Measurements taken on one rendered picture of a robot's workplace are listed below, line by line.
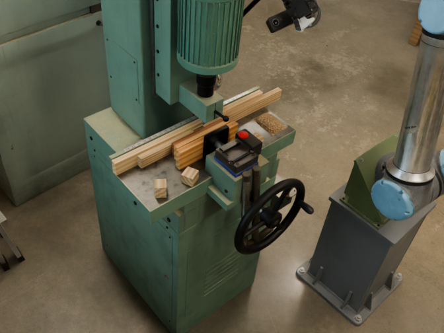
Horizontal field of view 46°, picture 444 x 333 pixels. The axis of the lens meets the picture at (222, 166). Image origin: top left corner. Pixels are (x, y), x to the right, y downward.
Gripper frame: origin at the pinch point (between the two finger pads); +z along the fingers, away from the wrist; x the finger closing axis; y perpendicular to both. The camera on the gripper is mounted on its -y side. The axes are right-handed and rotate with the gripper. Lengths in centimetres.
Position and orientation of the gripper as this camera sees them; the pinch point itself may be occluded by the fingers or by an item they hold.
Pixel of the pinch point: (285, 8)
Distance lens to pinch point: 154.6
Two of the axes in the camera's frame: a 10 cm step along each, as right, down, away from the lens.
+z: -2.9, 1.9, -9.4
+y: 8.3, -4.4, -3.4
